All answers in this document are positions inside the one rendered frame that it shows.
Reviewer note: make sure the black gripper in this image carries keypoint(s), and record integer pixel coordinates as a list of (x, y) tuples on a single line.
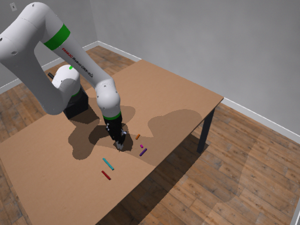
[(115, 134)]

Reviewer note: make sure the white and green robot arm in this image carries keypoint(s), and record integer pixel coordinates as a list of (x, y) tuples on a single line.
[(37, 22)]

